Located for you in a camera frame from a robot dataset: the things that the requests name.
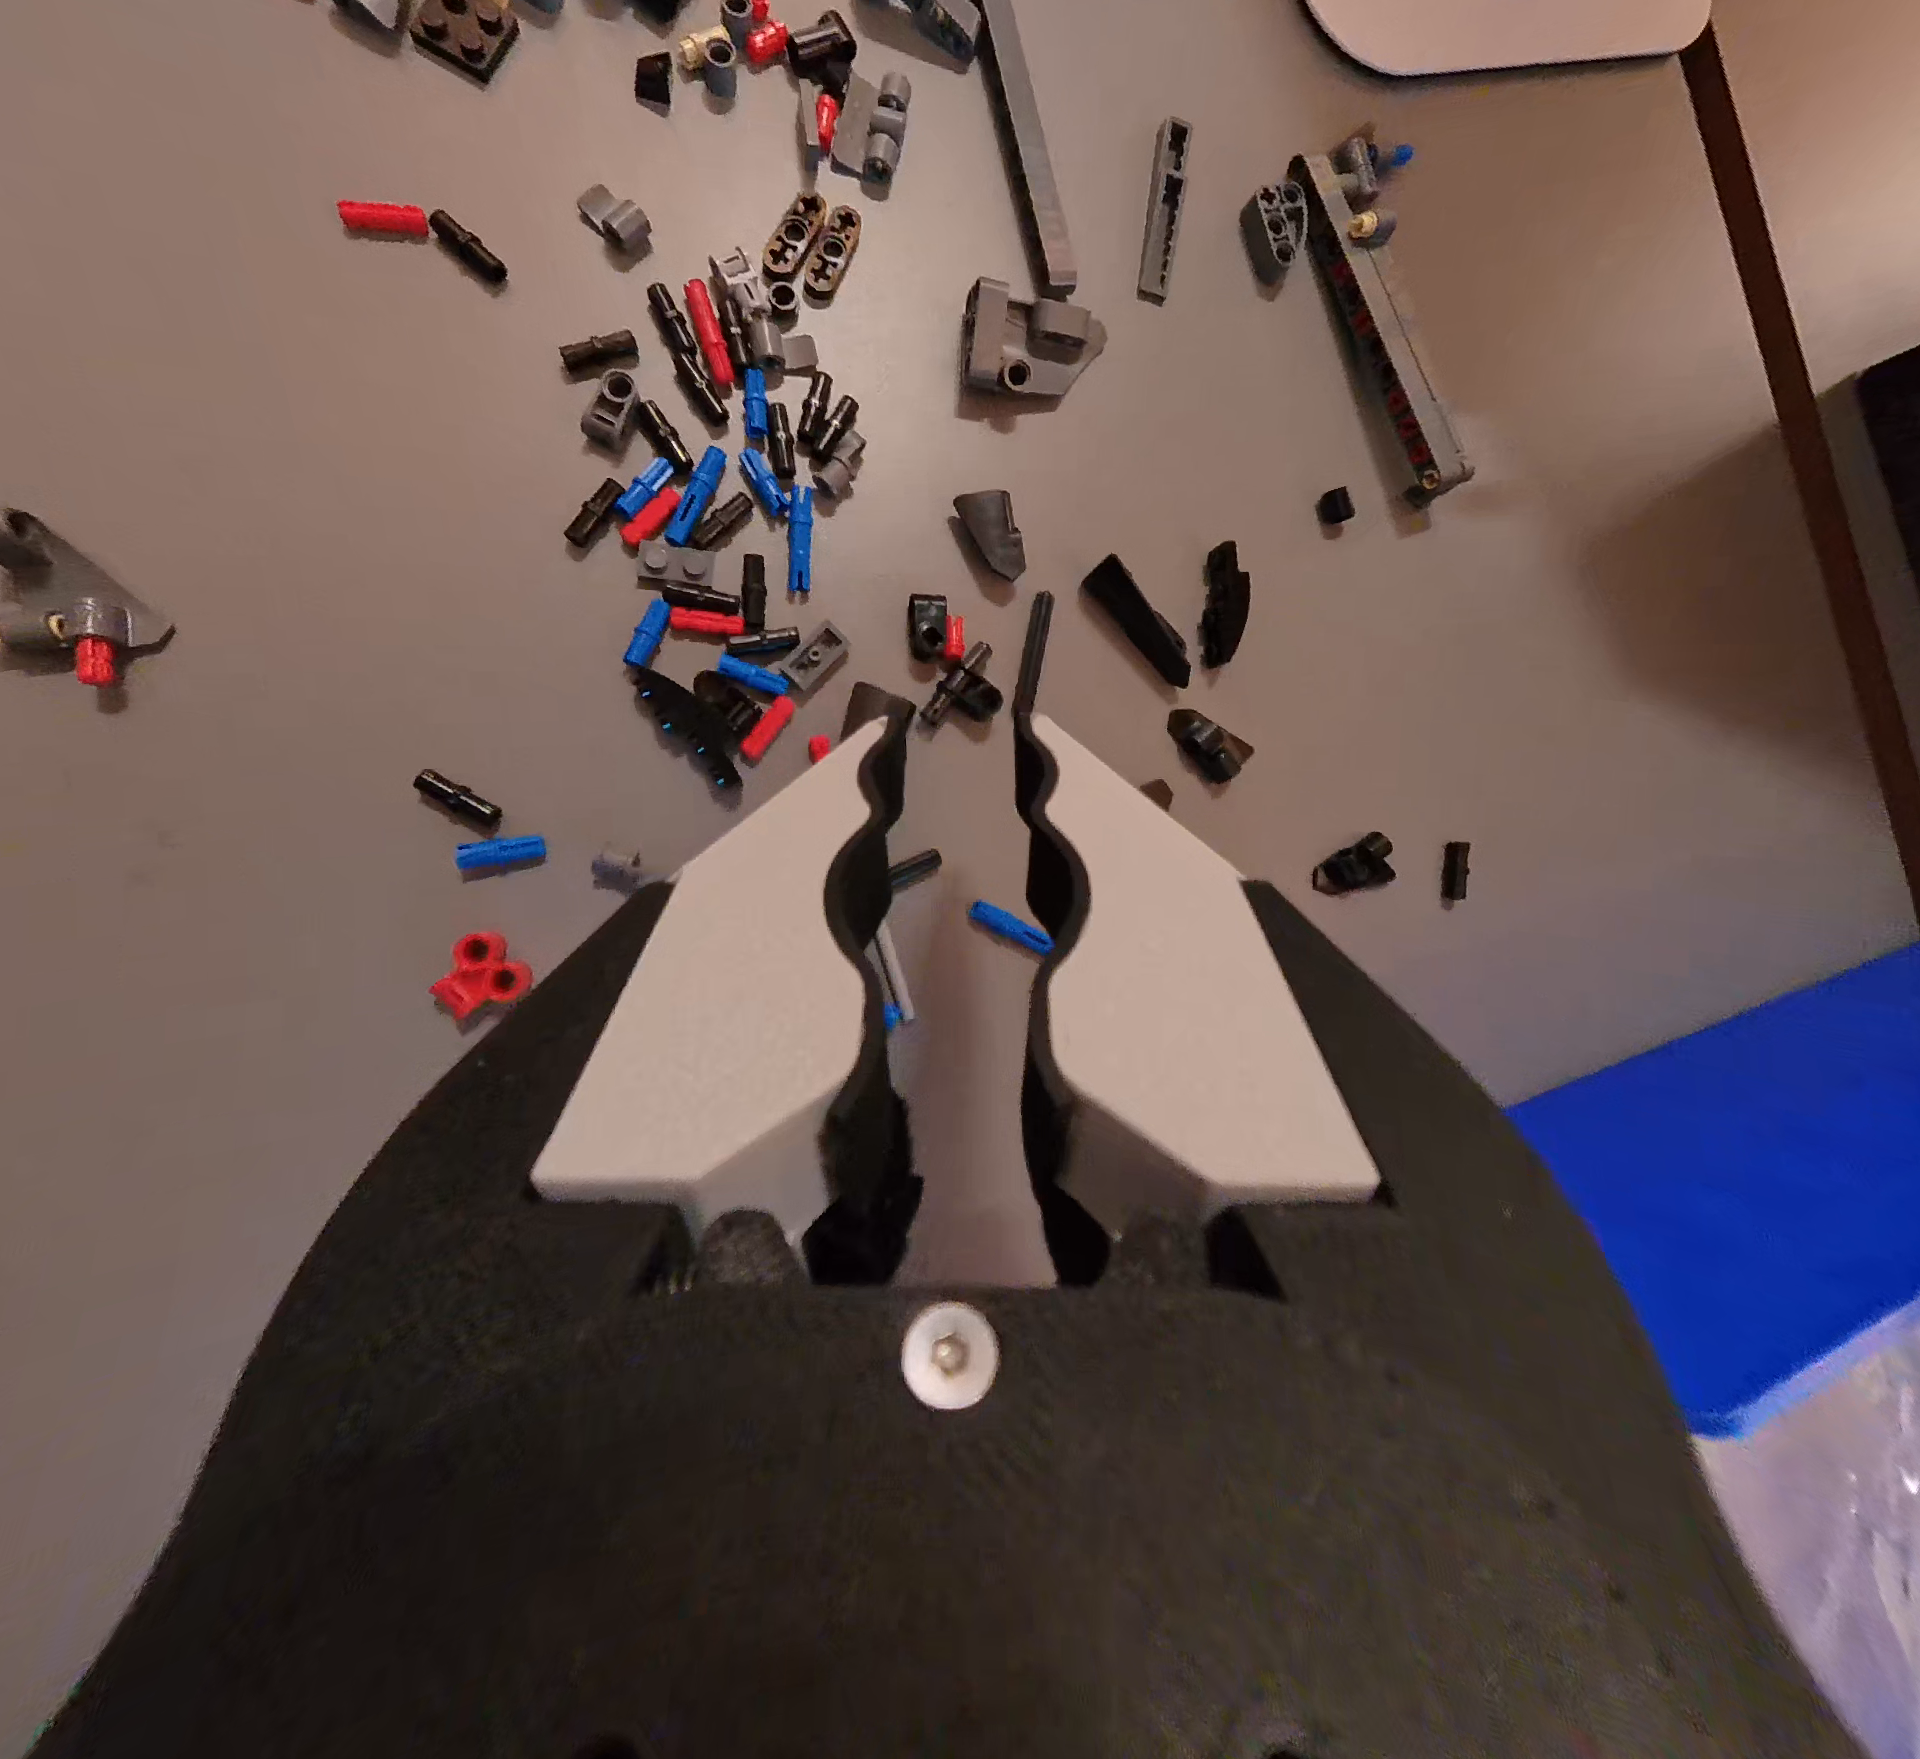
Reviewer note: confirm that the long red lego pin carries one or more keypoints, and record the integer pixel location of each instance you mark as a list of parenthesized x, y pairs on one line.
[(383, 217)]

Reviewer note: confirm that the black lego cylinder connector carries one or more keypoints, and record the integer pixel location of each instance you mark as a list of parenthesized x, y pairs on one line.
[(822, 44)]

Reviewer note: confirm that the dark grey lego connector block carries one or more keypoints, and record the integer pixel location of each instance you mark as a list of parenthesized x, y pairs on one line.
[(1026, 349)]

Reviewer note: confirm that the black lego pin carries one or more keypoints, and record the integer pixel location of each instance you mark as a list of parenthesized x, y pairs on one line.
[(469, 246), (458, 799)]

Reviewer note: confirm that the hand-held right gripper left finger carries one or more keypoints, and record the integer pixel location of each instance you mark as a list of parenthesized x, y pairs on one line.
[(704, 1039)]

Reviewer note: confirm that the blue plastic bin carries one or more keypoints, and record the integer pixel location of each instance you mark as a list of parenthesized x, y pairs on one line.
[(1725, 1159)]

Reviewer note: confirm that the pile of small lego pins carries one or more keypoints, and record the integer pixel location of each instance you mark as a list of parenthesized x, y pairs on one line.
[(721, 515)]

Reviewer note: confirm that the clear plastic bags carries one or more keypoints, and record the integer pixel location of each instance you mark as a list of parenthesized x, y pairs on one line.
[(1829, 1533)]

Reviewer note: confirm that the dark grey lego hinge piece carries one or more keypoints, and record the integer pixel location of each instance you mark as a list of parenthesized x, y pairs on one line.
[(873, 123)]

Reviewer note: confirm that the grey lego connector blue pin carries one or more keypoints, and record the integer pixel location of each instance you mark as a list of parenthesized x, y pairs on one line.
[(1366, 176)]

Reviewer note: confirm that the red lego elbow connector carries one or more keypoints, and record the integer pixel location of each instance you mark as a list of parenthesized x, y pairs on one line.
[(756, 13)]

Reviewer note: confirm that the black three-hole lego beam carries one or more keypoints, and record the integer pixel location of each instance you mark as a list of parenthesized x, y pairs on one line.
[(794, 234), (833, 246)]

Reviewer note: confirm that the small black lego tile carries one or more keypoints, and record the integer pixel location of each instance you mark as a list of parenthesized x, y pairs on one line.
[(654, 81)]

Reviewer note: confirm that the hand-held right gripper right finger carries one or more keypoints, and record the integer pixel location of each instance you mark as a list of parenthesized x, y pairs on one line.
[(1201, 1039)]

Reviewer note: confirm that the dark grey curved lego half-beam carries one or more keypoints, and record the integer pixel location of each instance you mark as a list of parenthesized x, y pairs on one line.
[(1274, 233)]

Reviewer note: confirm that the black square lego plate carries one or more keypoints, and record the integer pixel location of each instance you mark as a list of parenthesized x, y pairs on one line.
[(464, 19)]

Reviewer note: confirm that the red lego triple connector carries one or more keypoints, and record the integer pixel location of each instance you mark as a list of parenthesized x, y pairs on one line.
[(481, 977)]

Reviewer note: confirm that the long dark grey lego plate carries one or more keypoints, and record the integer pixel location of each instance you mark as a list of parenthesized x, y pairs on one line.
[(1021, 93)]

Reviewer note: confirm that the tan lego connector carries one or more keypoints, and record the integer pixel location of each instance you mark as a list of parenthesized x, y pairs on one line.
[(704, 62)]

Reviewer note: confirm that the long dark grey lego beam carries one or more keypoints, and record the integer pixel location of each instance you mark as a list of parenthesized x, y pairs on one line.
[(1388, 334)]

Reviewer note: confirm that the light grey lego clip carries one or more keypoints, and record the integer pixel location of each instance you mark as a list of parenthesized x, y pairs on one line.
[(612, 214)]

